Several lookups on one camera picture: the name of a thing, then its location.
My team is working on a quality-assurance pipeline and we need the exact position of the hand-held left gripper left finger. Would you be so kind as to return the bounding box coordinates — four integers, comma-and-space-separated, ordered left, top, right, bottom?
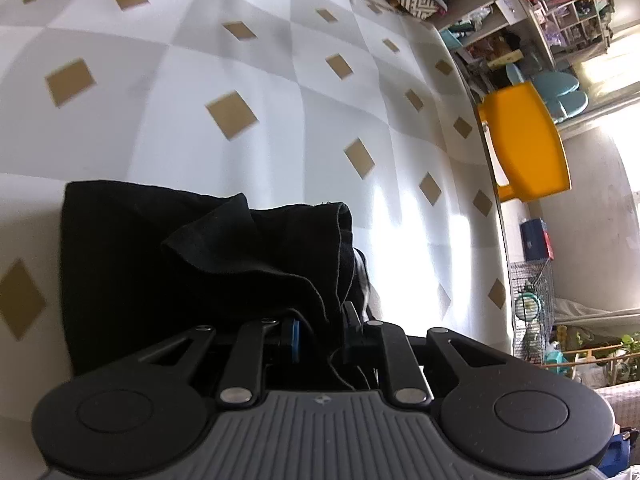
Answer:
137, 317, 302, 407

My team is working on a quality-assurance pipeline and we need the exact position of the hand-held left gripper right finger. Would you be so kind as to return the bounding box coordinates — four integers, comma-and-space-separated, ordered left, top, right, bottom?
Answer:
341, 301, 516, 407

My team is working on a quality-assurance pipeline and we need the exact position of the black t-shirt red print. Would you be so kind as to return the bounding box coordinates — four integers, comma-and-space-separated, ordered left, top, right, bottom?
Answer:
60, 180, 383, 393

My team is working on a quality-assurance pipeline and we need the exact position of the blue red box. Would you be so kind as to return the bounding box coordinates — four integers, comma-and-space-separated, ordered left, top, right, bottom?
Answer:
519, 217, 555, 262

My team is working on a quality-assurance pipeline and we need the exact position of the yellow chair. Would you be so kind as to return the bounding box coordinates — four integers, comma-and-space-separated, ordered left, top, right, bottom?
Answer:
477, 81, 572, 204

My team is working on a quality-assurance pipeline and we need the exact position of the grey checkered tablecloth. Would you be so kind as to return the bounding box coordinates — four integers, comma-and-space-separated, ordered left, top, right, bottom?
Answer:
0, 0, 516, 421

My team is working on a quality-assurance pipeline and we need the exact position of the blue bag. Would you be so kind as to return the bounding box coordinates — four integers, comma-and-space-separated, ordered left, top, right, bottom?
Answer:
597, 427, 640, 480

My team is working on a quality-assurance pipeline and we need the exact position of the teal chair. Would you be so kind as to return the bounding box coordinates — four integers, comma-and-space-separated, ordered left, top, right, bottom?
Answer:
505, 62, 590, 126

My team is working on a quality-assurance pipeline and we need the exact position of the white shelf unit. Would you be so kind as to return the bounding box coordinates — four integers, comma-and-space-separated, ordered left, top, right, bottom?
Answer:
440, 0, 616, 68

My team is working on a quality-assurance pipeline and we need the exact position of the wire pet cage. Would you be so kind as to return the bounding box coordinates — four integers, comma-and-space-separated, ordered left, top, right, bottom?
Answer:
509, 257, 557, 367

